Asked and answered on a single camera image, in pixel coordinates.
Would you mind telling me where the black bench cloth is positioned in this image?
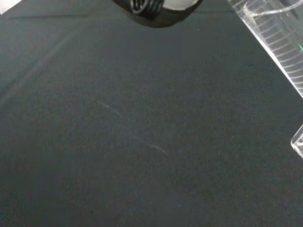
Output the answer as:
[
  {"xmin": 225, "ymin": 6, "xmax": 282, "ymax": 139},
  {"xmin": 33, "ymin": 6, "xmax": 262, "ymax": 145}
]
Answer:
[{"xmin": 0, "ymin": 0, "xmax": 303, "ymax": 227}]

